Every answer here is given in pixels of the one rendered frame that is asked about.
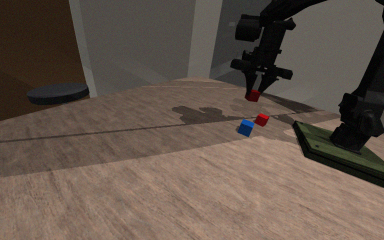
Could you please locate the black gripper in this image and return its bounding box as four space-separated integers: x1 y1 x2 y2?
230 42 293 95

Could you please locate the blue cube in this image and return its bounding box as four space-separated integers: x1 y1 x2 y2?
237 119 255 137

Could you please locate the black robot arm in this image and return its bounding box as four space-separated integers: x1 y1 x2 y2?
235 0 384 155

